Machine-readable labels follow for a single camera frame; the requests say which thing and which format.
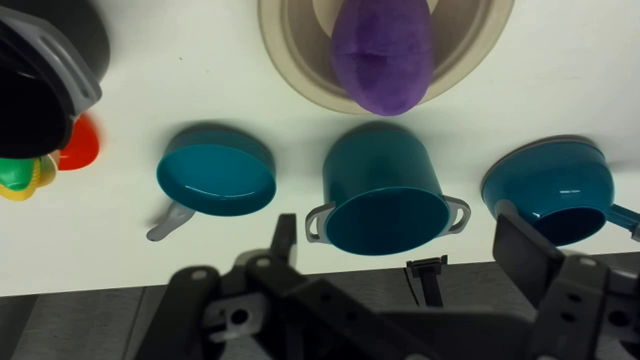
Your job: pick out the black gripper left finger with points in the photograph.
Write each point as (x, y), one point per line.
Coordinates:
(285, 241)

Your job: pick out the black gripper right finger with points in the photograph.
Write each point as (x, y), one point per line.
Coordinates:
(527, 256)

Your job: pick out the teal toy kettle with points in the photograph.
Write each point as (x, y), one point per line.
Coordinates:
(553, 191)

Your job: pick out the white bowl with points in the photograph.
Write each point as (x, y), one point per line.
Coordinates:
(300, 53)

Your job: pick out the red toy vegetable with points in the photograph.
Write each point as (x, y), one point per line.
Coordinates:
(81, 143)

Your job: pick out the green yellow toy vegetable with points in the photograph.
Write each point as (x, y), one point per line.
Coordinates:
(21, 176)

